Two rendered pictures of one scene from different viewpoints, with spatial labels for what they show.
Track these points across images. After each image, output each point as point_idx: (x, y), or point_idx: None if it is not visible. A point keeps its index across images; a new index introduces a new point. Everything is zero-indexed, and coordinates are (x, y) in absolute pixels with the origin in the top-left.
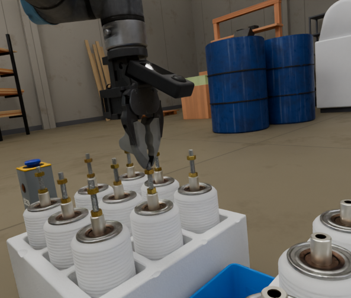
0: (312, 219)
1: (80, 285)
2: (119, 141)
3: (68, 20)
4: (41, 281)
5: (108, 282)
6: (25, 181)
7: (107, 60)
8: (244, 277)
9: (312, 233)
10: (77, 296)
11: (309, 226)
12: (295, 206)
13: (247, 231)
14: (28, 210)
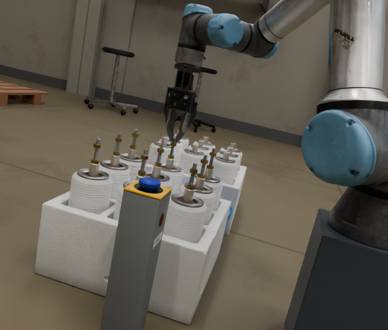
0: None
1: (218, 205)
2: (183, 126)
3: (214, 46)
4: (221, 224)
5: None
6: (167, 205)
7: (192, 71)
8: None
9: (25, 194)
10: (224, 205)
11: (10, 193)
12: None
13: (16, 216)
14: (203, 205)
